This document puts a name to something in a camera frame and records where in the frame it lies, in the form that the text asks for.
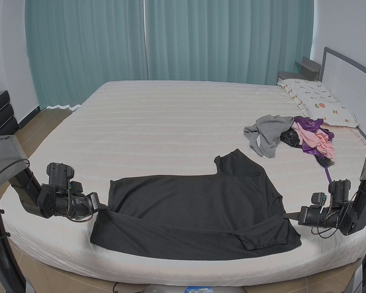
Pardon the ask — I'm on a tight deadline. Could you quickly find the bed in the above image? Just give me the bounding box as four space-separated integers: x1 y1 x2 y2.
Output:
0 47 366 283

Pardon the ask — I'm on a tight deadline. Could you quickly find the grey bedside table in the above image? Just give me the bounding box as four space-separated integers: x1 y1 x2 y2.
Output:
278 56 321 82

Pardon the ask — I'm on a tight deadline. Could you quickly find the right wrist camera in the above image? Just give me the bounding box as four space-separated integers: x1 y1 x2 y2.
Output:
311 192 327 208

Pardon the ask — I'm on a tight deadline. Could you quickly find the black T-shirt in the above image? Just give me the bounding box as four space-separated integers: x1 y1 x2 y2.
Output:
90 148 302 260

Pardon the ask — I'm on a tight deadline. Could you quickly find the grey garment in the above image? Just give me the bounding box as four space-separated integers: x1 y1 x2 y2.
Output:
243 114 295 159

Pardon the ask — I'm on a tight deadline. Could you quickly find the blue-green curtain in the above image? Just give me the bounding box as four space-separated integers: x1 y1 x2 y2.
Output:
144 0 315 86
25 0 149 110

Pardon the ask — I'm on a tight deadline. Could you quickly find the pile of clothes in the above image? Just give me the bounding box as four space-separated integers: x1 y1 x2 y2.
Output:
280 116 336 184

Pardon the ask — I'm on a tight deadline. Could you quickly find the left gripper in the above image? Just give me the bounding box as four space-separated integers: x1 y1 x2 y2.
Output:
68 192 100 220

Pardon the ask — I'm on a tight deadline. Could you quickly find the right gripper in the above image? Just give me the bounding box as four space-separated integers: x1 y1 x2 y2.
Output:
297 206 325 227

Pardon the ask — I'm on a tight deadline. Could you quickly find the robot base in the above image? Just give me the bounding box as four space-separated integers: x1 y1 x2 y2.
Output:
145 283 220 293

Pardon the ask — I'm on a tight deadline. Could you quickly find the white printed pillow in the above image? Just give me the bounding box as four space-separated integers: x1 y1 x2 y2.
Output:
277 79 360 129

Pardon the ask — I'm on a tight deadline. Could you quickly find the black chest of drawers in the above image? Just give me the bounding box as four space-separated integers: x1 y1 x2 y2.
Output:
0 91 21 140

